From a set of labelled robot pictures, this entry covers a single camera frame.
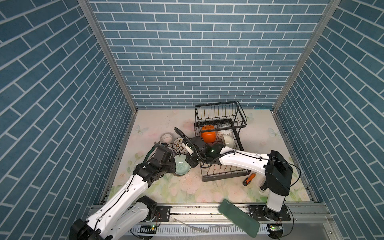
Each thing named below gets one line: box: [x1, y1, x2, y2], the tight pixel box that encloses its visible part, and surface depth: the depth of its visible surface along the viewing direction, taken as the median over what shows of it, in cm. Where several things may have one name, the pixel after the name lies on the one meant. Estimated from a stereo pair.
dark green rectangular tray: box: [218, 198, 261, 238], surface depth 74 cm
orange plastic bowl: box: [201, 125, 216, 143], surface depth 98 cm
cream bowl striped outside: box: [223, 134, 237, 149], surface depth 93 cm
